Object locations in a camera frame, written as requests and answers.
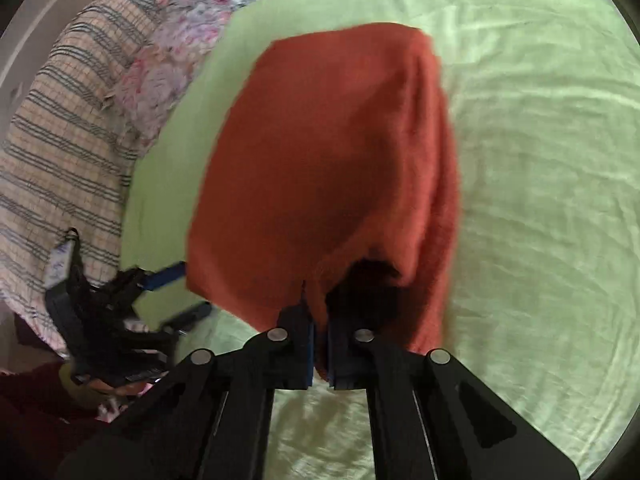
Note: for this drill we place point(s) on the rust orange knit sweater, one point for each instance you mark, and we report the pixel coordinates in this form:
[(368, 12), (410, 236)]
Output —
[(334, 181)]

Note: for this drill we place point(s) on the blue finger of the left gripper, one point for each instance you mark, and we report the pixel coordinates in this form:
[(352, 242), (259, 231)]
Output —
[(187, 319), (158, 279)]

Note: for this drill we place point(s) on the light green bed sheet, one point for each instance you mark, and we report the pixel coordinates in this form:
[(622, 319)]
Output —
[(544, 98)]

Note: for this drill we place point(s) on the pink floral pillow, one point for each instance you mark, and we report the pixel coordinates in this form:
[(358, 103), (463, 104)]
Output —
[(164, 67)]

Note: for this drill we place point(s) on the person's left hand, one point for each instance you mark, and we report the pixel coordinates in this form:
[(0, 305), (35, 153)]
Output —
[(95, 393)]

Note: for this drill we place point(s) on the plaid checked blanket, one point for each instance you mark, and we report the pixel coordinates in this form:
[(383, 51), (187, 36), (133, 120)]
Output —
[(64, 162)]

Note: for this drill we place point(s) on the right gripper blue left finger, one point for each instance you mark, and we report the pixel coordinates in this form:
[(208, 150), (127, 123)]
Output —
[(284, 355)]

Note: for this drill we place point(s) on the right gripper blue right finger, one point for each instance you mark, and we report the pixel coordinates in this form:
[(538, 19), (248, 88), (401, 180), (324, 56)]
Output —
[(350, 339)]

